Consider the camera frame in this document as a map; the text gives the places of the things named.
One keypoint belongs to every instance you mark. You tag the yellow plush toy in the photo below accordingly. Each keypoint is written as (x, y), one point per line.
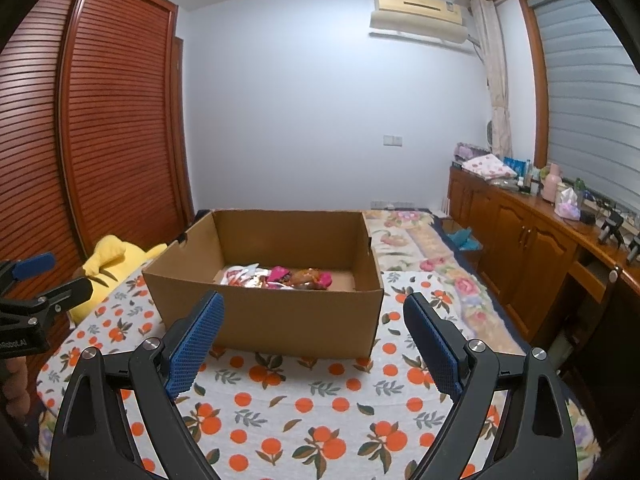
(115, 265)

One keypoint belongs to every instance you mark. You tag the white fan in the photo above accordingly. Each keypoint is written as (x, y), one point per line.
(490, 135)

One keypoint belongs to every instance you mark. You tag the orange and white snack packet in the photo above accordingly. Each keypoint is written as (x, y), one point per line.
(237, 275)

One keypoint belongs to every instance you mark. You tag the small black tripod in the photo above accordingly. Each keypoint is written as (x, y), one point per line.
(611, 227)

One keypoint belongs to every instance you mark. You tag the orange print bedsheet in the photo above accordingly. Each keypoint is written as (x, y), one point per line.
(320, 420)

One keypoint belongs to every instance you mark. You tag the pink bottle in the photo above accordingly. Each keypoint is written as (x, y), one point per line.
(551, 185)

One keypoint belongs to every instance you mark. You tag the folded floral cloth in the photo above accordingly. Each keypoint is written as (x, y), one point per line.
(487, 167)

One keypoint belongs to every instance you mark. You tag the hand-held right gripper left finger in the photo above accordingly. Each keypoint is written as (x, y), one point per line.
(195, 345)

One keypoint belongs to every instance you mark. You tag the purple tissue pack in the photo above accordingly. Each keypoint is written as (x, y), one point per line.
(569, 207)

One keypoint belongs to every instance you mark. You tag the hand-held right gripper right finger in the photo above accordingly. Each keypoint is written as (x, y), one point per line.
(435, 347)

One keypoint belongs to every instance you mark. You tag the wall air conditioner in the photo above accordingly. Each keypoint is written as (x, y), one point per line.
(417, 12)

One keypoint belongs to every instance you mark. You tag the floral quilt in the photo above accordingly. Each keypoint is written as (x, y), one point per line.
(450, 280)

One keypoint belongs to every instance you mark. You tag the beige curtain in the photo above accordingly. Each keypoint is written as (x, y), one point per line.
(495, 80)

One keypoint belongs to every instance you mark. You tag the person's left hand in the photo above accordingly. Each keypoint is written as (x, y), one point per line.
(17, 385)

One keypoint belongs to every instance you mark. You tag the wooden louvred wardrobe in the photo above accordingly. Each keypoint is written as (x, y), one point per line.
(90, 135)

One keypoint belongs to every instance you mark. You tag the wooden sideboard cabinet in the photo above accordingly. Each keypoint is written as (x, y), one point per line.
(515, 250)

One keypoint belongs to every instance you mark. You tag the white wall switch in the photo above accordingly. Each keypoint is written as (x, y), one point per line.
(392, 140)

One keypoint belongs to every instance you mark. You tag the brown cardboard box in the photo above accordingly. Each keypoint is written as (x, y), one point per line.
(280, 320)

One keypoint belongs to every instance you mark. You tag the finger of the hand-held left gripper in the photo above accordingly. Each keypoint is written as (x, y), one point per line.
(35, 264)
(65, 292)

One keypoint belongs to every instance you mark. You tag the pink drumstick packet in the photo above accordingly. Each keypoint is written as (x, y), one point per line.
(300, 278)

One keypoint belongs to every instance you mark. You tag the blue cloth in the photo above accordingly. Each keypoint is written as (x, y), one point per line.
(465, 240)

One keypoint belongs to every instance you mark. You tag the grey window blind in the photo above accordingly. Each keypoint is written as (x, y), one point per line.
(585, 95)

